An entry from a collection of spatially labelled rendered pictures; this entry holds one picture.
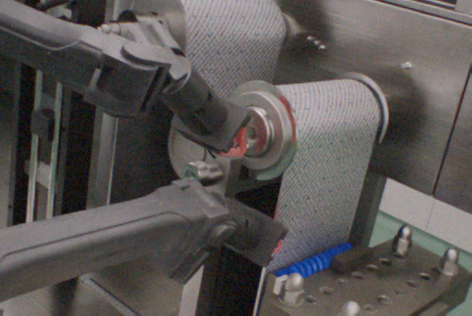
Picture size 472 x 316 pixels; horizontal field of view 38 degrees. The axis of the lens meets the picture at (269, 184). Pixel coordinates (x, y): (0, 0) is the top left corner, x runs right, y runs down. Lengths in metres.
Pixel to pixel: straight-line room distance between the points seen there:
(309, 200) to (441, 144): 0.27
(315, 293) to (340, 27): 0.51
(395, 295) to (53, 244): 0.63
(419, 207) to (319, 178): 2.90
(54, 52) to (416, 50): 0.66
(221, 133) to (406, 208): 3.15
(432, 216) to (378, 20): 2.74
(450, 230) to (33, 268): 3.40
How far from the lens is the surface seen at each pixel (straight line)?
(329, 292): 1.09
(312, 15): 1.36
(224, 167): 1.03
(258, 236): 0.97
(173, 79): 0.84
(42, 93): 1.23
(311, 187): 1.08
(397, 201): 4.03
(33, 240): 0.64
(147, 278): 1.28
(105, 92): 0.82
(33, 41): 0.81
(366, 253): 1.20
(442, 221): 3.92
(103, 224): 0.70
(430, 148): 1.24
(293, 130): 0.98
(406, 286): 1.17
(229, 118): 0.91
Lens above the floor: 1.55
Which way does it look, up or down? 21 degrees down
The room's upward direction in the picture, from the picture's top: 12 degrees clockwise
